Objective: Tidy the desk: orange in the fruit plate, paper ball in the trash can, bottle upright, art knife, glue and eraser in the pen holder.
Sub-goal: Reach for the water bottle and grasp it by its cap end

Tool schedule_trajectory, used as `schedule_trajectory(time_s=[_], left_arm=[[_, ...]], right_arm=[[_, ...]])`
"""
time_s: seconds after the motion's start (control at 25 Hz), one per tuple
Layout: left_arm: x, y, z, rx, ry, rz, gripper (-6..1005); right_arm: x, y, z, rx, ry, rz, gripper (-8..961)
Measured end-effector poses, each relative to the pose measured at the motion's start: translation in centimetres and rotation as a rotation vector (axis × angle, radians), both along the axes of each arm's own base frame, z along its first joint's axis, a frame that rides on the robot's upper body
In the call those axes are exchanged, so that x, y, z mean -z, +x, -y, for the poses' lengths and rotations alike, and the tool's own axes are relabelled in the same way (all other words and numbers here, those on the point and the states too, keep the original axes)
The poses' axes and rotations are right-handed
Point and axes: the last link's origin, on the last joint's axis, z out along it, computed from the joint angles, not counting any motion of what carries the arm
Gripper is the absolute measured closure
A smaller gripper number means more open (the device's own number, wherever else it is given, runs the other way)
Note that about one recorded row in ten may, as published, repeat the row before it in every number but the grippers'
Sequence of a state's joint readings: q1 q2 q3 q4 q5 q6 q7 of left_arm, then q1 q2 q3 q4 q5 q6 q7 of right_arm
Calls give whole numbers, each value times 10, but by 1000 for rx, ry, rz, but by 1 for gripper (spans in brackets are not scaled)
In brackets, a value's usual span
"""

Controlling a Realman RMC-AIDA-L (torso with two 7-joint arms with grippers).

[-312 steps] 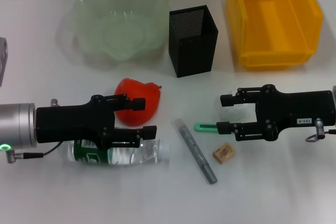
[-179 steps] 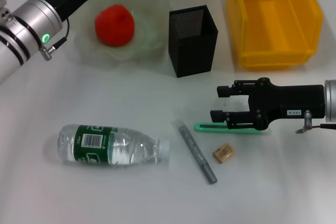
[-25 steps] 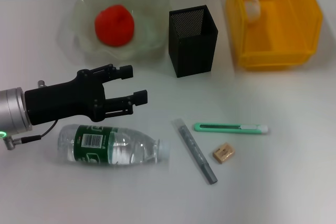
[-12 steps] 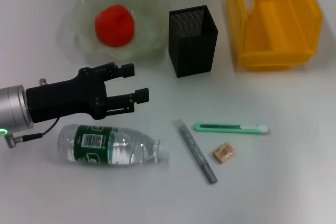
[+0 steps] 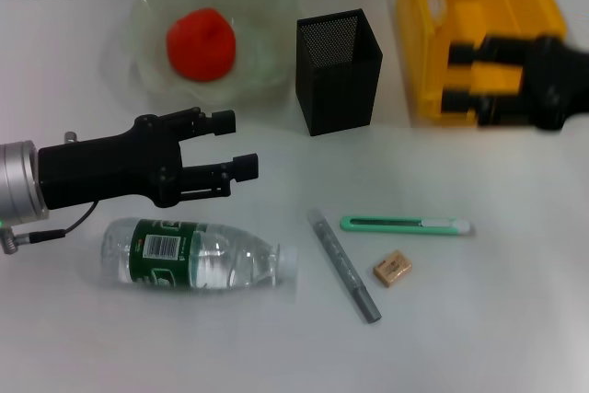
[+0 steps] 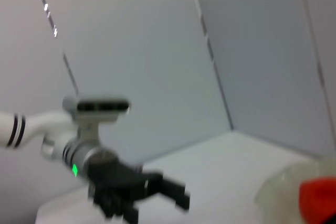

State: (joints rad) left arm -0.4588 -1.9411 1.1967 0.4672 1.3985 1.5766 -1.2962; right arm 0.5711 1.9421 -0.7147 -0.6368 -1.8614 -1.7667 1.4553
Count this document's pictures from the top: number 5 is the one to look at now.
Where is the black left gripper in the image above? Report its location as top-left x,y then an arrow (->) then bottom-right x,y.
38,106 -> 260,210

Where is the black mesh pen holder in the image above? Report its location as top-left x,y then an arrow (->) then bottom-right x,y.
294,8 -> 384,137

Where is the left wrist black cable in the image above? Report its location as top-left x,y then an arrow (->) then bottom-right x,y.
0,202 -> 98,256

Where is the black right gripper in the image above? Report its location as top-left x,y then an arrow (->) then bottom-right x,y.
441,33 -> 589,132

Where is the white paper ball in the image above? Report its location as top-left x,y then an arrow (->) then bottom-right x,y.
425,0 -> 448,29

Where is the green utility knife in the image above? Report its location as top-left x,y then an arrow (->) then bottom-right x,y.
340,214 -> 473,237

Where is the green label water bottle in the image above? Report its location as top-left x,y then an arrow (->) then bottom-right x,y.
100,216 -> 299,294

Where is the green glass fruit plate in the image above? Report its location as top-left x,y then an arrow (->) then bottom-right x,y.
100,0 -> 300,113

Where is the grey marker pen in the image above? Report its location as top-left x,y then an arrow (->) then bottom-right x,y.
306,207 -> 383,324

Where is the tan eraser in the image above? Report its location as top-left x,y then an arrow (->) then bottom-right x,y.
371,249 -> 413,291

